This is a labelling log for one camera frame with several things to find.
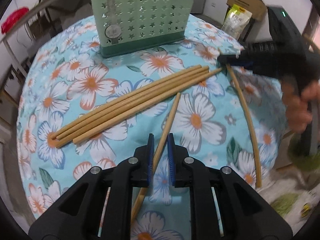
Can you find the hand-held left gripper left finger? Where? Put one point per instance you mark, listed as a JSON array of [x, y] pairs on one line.
[[150, 160]]

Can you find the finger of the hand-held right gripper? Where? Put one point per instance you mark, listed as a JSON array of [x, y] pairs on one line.
[[235, 58]]

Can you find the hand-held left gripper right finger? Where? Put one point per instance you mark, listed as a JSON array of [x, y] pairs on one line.
[[170, 160]]

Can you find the tan bamboo chopstick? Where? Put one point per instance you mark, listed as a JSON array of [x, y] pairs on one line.
[[172, 112], [247, 115]]

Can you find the bundle of wooden chopsticks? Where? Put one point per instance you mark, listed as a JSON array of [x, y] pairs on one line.
[[125, 102]]

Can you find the green utensil holder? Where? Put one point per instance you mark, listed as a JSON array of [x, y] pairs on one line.
[[140, 17]]

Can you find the person's right hand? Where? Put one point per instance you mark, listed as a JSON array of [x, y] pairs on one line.
[[300, 110]]

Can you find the yellow green rice bag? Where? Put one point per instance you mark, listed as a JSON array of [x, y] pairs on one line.
[[236, 21]]

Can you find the floral blue blanket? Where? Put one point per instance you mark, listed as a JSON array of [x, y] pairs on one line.
[[200, 120]]

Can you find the large cardboard box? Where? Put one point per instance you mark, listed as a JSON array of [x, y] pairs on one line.
[[250, 2]]

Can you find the white green fluffy rug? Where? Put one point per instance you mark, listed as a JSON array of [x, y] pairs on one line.
[[287, 202]]

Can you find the red plastic bag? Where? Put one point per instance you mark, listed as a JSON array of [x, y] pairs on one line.
[[15, 20]]

